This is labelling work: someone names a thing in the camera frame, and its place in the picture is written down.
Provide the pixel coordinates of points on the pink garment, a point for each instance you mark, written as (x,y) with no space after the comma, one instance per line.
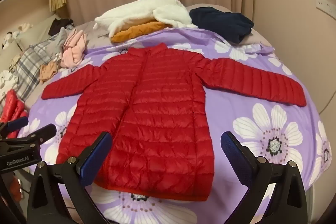
(73,53)

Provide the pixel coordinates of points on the white plush toy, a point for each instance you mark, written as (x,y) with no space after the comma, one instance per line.
(21,28)

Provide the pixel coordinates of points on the grey garment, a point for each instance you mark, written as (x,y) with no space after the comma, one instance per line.
(59,41)

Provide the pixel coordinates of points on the white fleece garment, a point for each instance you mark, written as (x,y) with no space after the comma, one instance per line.
(136,11)

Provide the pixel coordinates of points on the purple floral bedsheet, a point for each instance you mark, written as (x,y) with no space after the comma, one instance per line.
(231,113)

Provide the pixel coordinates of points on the plaid cloth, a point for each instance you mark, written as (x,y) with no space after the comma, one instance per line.
(29,61)

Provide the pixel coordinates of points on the shiny red garment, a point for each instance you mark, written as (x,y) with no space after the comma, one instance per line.
(11,106)

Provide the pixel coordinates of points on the orange garment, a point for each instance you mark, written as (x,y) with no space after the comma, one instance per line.
(131,32)

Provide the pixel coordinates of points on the red puffer jacket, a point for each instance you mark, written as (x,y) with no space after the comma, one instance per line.
(157,108)

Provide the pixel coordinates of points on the mauve bed sheet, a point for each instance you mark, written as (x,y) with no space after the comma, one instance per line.
(86,29)

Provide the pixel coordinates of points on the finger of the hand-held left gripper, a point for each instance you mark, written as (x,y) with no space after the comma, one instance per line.
(42,133)
(18,124)

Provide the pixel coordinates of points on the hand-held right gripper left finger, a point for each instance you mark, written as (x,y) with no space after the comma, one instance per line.
(96,154)

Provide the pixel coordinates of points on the dark brown garment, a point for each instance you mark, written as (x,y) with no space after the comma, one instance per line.
(59,24)

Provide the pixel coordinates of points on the white power strip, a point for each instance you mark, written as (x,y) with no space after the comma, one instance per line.
(325,5)

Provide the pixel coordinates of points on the tan garment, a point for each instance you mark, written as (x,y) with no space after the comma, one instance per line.
(48,71)

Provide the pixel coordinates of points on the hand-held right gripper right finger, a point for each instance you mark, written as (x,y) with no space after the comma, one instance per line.
(233,155)

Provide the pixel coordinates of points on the navy garment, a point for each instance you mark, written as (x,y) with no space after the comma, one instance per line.
(220,22)

